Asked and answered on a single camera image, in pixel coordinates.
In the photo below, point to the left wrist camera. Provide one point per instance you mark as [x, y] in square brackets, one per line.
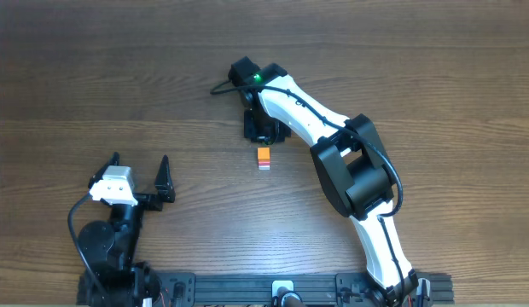
[115, 187]

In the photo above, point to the orange cube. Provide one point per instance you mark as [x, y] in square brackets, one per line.
[263, 153]

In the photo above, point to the mounting rail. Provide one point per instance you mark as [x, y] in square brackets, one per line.
[230, 290]

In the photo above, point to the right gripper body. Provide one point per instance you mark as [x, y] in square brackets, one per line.
[251, 125]

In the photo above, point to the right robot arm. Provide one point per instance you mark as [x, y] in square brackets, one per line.
[303, 115]

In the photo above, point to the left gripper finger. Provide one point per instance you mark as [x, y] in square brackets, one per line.
[113, 161]
[165, 181]

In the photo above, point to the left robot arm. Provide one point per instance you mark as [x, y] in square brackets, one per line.
[115, 243]

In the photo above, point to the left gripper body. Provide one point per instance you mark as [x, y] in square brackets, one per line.
[151, 200]

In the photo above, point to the white cube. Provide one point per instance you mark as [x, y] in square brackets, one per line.
[264, 167]

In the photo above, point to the red cube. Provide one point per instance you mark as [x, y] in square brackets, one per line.
[264, 163]

